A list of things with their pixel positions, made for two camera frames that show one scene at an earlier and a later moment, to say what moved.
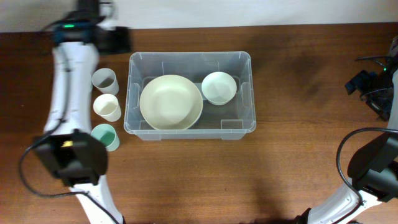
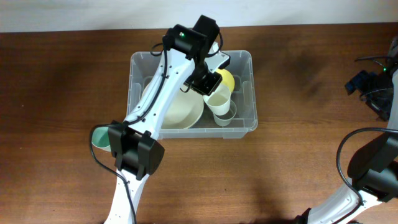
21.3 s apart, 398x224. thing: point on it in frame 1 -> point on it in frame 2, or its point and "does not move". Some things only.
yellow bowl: x=67 y=143 -> x=227 y=78
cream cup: x=107 y=106 -> x=219 y=99
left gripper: x=122 y=39 -> x=209 y=84
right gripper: x=359 y=81 does not move
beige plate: x=171 y=101 does not move
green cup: x=107 y=135 does not move
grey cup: x=106 y=81 -> x=225 y=119
